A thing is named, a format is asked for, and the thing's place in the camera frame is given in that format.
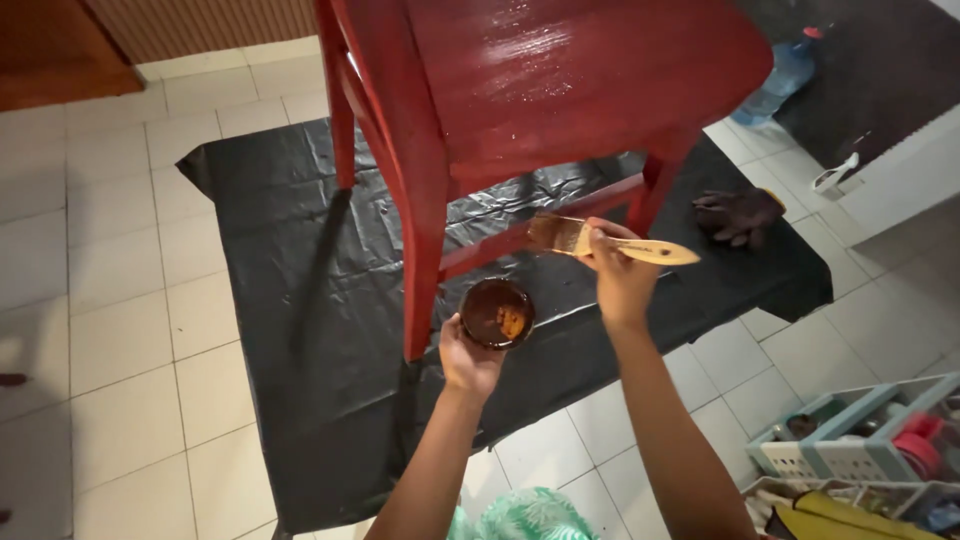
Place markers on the person's right hand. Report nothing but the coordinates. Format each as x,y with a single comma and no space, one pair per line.
622,281

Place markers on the dark work gloves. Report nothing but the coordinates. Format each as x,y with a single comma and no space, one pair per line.
736,214

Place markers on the red painted wooden chair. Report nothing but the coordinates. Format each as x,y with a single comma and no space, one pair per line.
480,112

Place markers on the black plastic sheet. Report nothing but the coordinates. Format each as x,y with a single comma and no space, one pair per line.
337,300

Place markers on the clear water bottle red cap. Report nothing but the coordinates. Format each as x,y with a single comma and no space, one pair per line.
776,79

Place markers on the brown wooden cabinet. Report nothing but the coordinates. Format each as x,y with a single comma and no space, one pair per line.
56,49

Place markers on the round bowl of dark paint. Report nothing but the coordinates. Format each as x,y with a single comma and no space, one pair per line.
496,313

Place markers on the wooden paint brush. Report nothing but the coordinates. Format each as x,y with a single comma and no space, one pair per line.
600,241

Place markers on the blue white plastic basket rack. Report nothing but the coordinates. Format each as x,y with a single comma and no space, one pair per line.
862,457

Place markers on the white plastic scoop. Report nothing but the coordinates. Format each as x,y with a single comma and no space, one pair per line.
834,174

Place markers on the green patterned clothing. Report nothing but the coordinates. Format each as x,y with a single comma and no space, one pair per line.
525,517

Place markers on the person's left hand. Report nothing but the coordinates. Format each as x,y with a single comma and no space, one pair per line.
469,362

